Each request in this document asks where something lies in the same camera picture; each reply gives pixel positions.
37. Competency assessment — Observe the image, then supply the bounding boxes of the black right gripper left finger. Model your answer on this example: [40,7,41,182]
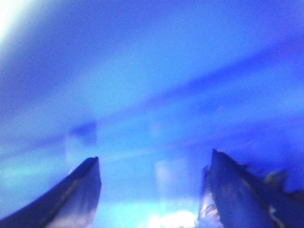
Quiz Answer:
[0,157,101,228]

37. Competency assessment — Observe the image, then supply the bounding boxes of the blue target bin right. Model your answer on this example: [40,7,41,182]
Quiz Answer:
[0,0,304,228]

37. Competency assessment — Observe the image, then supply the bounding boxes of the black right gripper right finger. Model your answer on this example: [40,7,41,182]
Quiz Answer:
[201,150,304,228]

